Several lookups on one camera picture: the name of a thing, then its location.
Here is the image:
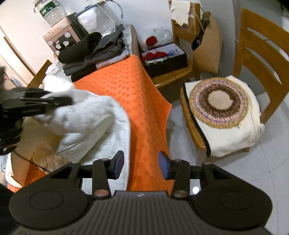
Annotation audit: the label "cream cloth on chair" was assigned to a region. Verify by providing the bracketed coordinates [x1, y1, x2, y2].
[169, 1, 191, 26]

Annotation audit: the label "black gift box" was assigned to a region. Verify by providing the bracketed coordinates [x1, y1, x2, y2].
[141, 43, 188, 78]

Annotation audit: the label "round woven seat pad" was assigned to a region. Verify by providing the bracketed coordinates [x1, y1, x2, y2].
[189, 77, 249, 129]

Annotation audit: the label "white quilted vest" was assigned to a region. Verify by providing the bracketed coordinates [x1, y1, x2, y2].
[5, 75, 130, 191]

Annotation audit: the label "cream chair blanket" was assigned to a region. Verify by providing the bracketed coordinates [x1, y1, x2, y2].
[182, 75, 265, 157]

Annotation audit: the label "dark grey folded clothes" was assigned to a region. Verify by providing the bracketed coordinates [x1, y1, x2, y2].
[63, 31, 125, 82]

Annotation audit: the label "pink water dispenser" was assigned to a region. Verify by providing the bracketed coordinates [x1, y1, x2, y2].
[43, 13, 89, 56]

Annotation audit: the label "far wooden chair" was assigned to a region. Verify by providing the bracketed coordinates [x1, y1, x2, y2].
[164, 2, 201, 83]

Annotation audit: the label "white plastic bag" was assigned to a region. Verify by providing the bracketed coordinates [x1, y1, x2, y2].
[76, 1, 123, 37]

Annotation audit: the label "black folded garment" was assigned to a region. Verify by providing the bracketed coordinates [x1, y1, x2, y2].
[58, 32, 102, 64]

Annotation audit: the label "wooden chair with cushion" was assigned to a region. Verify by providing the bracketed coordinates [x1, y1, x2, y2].
[180, 9, 288, 157]

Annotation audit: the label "brown paper bag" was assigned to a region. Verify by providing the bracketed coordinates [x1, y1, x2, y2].
[191, 11, 223, 74]

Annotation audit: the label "orange patterned table mat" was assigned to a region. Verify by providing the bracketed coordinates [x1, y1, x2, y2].
[9, 54, 172, 196]

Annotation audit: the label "clear water bottle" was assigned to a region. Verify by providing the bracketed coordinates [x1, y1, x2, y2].
[33, 0, 67, 26]

